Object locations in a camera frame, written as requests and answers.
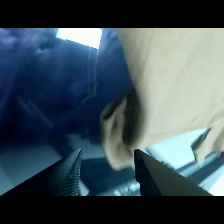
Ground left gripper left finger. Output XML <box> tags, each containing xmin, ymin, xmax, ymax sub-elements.
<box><xmin>3</xmin><ymin>148</ymin><xmax>83</xmax><ymax>197</ymax></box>

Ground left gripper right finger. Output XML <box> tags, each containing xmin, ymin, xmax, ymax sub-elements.
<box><xmin>133</xmin><ymin>148</ymin><xmax>212</xmax><ymax>197</ymax></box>

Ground beige garment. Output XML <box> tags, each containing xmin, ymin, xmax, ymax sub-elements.
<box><xmin>99</xmin><ymin>28</ymin><xmax>224</xmax><ymax>172</ymax></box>

